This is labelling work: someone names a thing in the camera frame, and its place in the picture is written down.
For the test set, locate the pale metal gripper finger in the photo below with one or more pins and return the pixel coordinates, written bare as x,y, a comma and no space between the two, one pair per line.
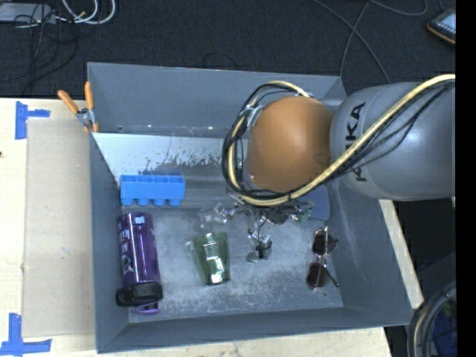
212,218
227,209

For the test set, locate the green clear glass cup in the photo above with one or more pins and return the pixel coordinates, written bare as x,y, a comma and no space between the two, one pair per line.
212,259

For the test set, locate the blue toy brick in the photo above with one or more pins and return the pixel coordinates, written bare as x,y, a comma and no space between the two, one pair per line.
152,188

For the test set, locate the dark round sunglasses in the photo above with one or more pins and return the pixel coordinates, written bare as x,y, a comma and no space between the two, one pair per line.
320,273

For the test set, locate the purple plastic bottle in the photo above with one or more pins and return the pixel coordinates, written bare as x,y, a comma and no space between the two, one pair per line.
138,251

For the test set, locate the grey metal bin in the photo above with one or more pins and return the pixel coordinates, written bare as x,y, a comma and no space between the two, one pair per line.
260,296

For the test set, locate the pale wood flat board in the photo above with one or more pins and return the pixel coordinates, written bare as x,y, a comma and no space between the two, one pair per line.
56,218

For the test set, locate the black cylinder on white bracket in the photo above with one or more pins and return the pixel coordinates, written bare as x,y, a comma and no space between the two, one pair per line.
263,250

